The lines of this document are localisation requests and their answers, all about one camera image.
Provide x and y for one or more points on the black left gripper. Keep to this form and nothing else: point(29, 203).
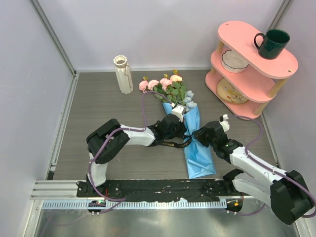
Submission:
point(182, 130)

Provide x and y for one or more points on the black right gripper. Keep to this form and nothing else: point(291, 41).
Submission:
point(199, 134)

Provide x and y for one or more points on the black gold-lettered ribbon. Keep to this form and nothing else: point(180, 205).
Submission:
point(187, 142)

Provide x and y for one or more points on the blue wrapping paper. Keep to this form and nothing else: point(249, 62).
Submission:
point(198, 158)

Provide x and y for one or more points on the pink rose flower bunch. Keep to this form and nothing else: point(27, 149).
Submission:
point(168, 89)

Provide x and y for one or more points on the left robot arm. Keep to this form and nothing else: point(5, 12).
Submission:
point(107, 141)

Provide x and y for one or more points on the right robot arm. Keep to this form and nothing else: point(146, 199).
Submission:
point(286, 193)

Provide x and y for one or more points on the pale blue hydrangea flowers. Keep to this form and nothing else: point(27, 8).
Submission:
point(188, 101)

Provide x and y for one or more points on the white ribbed ceramic vase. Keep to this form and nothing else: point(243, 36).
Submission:
point(123, 73)

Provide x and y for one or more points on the floral yellow plate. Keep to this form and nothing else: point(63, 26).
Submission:
point(229, 93)

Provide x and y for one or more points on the pink three-tier shelf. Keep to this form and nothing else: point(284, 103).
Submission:
point(260, 81)

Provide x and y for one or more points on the white scalloped bowl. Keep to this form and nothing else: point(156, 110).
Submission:
point(232, 62)

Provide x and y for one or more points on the dark green mug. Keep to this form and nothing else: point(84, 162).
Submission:
point(273, 43)

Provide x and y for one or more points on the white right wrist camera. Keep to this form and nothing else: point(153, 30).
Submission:
point(223, 120)

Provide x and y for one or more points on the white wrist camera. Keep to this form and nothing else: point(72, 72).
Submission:
point(223, 120)
point(178, 111)

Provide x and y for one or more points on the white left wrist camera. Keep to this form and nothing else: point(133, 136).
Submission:
point(178, 111)

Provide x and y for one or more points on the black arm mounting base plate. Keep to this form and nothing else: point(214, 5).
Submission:
point(165, 190)

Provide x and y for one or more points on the slotted grey cable duct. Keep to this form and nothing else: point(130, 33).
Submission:
point(98, 204)

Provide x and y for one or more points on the aluminium frame rail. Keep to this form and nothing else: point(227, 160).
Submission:
point(54, 189)

